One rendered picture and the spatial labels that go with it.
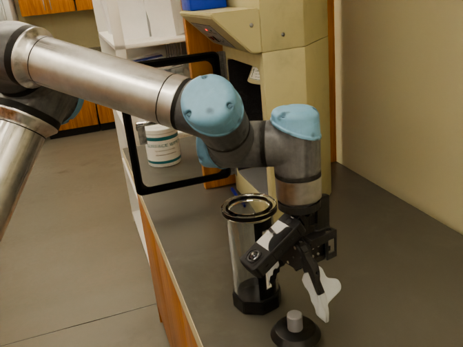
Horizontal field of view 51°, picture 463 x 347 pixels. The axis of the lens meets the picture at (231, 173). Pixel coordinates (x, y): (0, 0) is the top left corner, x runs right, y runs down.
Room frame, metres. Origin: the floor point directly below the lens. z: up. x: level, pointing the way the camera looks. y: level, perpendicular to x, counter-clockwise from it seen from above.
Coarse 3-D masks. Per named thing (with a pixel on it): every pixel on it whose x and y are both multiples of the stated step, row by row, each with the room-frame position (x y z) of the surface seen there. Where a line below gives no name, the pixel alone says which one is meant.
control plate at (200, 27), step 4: (196, 24) 1.35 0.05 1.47; (200, 24) 1.30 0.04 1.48; (200, 28) 1.36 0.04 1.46; (204, 28) 1.32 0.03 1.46; (208, 28) 1.27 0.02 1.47; (212, 28) 1.22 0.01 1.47; (204, 32) 1.39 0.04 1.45; (208, 32) 1.33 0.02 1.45; (212, 32) 1.28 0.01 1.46; (216, 32) 1.23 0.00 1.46; (208, 36) 1.40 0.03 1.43; (216, 36) 1.29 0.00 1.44; (220, 36) 1.24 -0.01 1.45; (212, 40) 1.40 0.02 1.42; (224, 40) 1.25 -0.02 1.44; (224, 44) 1.31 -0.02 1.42; (228, 44) 1.26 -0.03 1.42
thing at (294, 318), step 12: (288, 312) 0.72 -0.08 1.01; (300, 312) 0.72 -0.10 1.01; (276, 324) 0.73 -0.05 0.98; (288, 324) 0.71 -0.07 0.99; (300, 324) 0.70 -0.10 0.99; (312, 324) 0.72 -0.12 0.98; (276, 336) 0.70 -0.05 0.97; (288, 336) 0.69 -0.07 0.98; (300, 336) 0.69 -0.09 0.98; (312, 336) 0.69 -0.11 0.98
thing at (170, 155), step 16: (192, 64) 1.42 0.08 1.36; (208, 64) 1.43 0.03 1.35; (160, 128) 1.39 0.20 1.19; (160, 144) 1.39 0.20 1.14; (176, 144) 1.40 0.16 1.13; (192, 144) 1.41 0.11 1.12; (144, 160) 1.37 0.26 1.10; (160, 160) 1.38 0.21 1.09; (176, 160) 1.40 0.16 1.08; (192, 160) 1.41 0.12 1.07; (144, 176) 1.37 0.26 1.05; (160, 176) 1.38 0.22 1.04; (176, 176) 1.39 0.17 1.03; (192, 176) 1.41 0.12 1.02
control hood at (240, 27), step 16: (192, 16) 1.29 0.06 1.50; (208, 16) 1.14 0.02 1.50; (224, 16) 1.13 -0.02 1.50; (240, 16) 1.14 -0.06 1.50; (256, 16) 1.15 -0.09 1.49; (224, 32) 1.16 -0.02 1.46; (240, 32) 1.14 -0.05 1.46; (256, 32) 1.15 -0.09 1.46; (240, 48) 1.19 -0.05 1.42; (256, 48) 1.15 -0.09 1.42
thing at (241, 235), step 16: (224, 208) 0.85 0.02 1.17; (240, 208) 0.89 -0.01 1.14; (256, 208) 0.89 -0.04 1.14; (272, 208) 0.82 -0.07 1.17; (240, 224) 0.81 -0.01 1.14; (272, 224) 0.83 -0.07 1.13; (240, 240) 0.81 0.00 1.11; (240, 256) 0.81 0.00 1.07; (240, 272) 0.82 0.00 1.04; (240, 288) 0.82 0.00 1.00; (256, 288) 0.81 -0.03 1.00
